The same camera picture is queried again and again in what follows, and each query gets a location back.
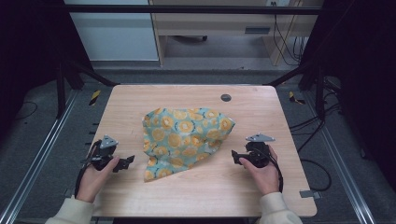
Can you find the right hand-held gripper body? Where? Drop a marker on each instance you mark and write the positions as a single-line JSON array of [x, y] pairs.
[[257, 154]]

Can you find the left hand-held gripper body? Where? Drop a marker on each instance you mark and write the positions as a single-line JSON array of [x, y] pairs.
[[104, 151]]

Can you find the teal cloth with orange flowers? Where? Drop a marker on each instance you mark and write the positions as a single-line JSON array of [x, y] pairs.
[[182, 140]]

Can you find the person's right hand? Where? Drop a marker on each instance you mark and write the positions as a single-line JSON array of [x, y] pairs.
[[267, 179]]

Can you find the person's left hand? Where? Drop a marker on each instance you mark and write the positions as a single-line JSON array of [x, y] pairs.
[[93, 182]]

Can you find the yellow black striped tape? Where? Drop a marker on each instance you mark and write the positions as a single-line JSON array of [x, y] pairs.
[[95, 97], [294, 98]]

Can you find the black metal stand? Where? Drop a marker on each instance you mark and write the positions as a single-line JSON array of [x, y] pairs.
[[320, 93], [61, 93]]

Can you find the white cabinet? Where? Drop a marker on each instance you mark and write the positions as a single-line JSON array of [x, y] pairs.
[[118, 37]]

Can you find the black curtain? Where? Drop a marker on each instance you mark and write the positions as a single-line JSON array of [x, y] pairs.
[[367, 77], [28, 46]]

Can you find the aluminium floor rail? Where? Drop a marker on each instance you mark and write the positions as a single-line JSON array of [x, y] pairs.
[[37, 161], [345, 174]]

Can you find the black horizontal frame bar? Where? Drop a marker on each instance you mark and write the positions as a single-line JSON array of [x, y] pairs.
[[186, 9]]

